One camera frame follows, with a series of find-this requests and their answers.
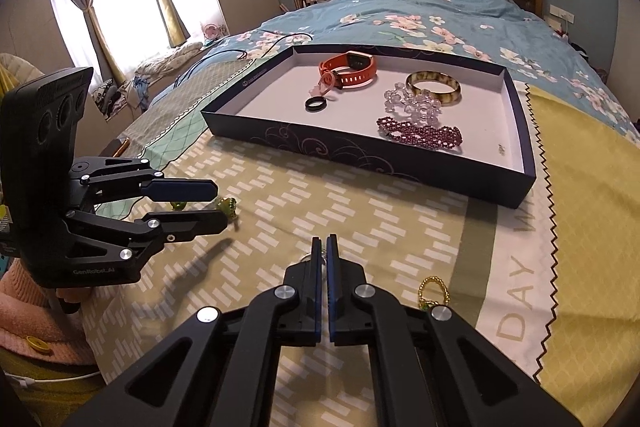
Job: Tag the smartphone with orange edge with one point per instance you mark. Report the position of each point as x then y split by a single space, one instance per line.
120 147

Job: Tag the pink pendant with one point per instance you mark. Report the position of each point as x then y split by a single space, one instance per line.
325 82

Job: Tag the clothes heap on window seat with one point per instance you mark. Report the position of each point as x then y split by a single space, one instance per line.
117 99

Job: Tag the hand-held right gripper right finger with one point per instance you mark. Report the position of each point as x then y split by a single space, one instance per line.
336 287

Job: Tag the patchwork cloth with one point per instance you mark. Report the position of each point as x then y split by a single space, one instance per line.
350 217

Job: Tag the dark blue cardboard box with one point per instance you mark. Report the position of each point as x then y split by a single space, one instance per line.
280 104

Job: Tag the orange smartwatch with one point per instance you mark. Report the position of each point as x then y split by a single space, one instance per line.
365 69

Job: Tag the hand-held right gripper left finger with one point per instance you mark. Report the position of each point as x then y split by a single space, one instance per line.
316 287

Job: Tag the pink desk fan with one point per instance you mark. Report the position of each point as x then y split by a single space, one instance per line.
212 30

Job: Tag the person's yellow green clothing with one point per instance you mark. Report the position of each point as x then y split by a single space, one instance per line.
45 402

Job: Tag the person's left hand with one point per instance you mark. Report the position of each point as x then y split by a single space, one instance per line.
72 296

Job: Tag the folded beige blanket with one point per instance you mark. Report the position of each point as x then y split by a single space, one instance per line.
170 57

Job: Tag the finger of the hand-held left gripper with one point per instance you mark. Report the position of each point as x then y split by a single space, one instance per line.
185 191
195 223

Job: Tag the white wall socket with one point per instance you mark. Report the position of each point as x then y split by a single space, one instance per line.
562 12

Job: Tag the bed with floral duvet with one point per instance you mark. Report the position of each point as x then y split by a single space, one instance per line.
400 2

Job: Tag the amber bangle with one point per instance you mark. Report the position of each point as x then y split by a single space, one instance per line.
450 94

